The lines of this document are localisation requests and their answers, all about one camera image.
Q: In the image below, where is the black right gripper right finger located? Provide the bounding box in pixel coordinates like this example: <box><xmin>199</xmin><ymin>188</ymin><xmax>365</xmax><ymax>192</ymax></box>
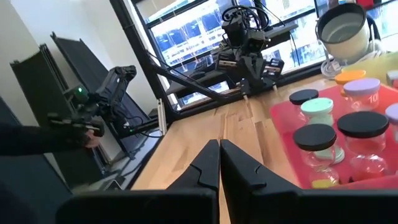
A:
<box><xmin>220</xmin><ymin>139</ymin><xmax>398</xmax><ymax>224</ymax></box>

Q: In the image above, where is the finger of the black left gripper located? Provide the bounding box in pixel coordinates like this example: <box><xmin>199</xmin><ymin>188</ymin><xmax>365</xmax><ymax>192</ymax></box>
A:
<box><xmin>264</xmin><ymin>58</ymin><xmax>285</xmax><ymax>91</ymax></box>
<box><xmin>216</xmin><ymin>58</ymin><xmax>250</xmax><ymax>98</ymax></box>

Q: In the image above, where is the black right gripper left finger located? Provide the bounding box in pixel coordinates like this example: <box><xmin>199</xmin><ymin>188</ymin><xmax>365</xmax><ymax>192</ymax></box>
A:
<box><xmin>55</xmin><ymin>139</ymin><xmax>221</xmax><ymax>224</ymax></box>

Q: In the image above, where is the black cap hourglass blue sand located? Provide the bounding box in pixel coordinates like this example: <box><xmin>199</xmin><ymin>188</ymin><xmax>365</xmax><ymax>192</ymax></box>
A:
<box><xmin>289</xmin><ymin>88</ymin><xmax>320</xmax><ymax>122</ymax></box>

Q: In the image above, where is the orange cap hourglass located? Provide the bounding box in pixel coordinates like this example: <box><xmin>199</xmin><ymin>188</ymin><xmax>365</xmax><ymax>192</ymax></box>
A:
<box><xmin>334</xmin><ymin>69</ymin><xmax>367</xmax><ymax>97</ymax></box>

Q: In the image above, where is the black cap hourglass yellow sand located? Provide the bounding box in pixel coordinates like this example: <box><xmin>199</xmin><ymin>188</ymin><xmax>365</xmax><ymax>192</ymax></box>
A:
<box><xmin>292</xmin><ymin>123</ymin><xmax>340</xmax><ymax>190</ymax></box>

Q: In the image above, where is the lavender cap hourglass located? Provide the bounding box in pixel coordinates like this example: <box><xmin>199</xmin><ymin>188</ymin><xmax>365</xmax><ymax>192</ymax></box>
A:
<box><xmin>384</xmin><ymin>103</ymin><xmax>398</xmax><ymax>144</ymax></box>
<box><xmin>343</xmin><ymin>77</ymin><xmax>382</xmax><ymax>112</ymax></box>

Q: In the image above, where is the black cap hourglass red sand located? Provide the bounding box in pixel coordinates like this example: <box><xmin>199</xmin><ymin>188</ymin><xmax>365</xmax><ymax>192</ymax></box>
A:
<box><xmin>336</xmin><ymin>111</ymin><xmax>390</xmax><ymax>182</ymax></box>

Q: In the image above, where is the person's forearm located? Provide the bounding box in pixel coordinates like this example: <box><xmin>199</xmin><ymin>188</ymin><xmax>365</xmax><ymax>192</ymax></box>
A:
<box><xmin>0</xmin><ymin>123</ymin><xmax>91</xmax><ymax>156</ymax></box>

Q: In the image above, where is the red translucent plastic bin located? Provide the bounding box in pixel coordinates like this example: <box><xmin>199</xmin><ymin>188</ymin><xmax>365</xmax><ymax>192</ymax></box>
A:
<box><xmin>269</xmin><ymin>83</ymin><xmax>398</xmax><ymax>190</ymax></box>

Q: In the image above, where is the person's hand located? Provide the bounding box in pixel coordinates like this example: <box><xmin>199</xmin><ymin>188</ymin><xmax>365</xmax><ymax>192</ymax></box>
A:
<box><xmin>83</xmin><ymin>129</ymin><xmax>102</xmax><ymax>149</ymax></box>

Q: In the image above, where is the yellow translucent plastic bin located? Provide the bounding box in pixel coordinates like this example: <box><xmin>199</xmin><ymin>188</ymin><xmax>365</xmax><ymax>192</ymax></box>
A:
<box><xmin>341</xmin><ymin>51</ymin><xmax>398</xmax><ymax>85</ymax></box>

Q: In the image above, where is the dark grey desk top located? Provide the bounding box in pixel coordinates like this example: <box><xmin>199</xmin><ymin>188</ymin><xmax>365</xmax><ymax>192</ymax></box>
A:
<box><xmin>0</xmin><ymin>152</ymin><xmax>74</xmax><ymax>224</ymax></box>

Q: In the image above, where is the black ribbed panel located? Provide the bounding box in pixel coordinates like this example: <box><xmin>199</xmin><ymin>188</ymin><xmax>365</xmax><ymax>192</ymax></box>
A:
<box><xmin>49</xmin><ymin>30</ymin><xmax>156</xmax><ymax>156</ymax></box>
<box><xmin>9</xmin><ymin>43</ymin><xmax>108</xmax><ymax>187</ymax></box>

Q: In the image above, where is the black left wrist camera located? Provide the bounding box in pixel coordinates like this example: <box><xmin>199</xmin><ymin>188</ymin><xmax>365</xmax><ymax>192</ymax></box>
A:
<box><xmin>247</xmin><ymin>30</ymin><xmax>267</xmax><ymax>53</ymax></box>

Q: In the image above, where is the black metal table frame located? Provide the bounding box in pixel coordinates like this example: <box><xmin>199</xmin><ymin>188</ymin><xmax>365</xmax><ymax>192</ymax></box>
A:
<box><xmin>147</xmin><ymin>51</ymin><xmax>249</xmax><ymax>125</ymax></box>

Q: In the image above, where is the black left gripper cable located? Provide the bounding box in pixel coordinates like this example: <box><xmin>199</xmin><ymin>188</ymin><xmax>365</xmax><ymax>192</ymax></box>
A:
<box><xmin>221</xmin><ymin>5</ymin><xmax>270</xmax><ymax>24</ymax></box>

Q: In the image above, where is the coiled white cable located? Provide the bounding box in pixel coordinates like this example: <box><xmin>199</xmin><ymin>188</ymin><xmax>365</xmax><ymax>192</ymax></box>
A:
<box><xmin>320</xmin><ymin>40</ymin><xmax>386</xmax><ymax>79</ymax></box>

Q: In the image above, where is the silver metal bracket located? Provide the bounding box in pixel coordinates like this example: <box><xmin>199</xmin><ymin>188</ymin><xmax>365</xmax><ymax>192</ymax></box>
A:
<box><xmin>157</xmin><ymin>98</ymin><xmax>167</xmax><ymax>136</ymax></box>

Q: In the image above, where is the black window frame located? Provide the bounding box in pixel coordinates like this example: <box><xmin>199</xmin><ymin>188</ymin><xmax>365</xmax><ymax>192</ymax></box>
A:
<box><xmin>109</xmin><ymin>0</ymin><xmax>398</xmax><ymax>122</ymax></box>

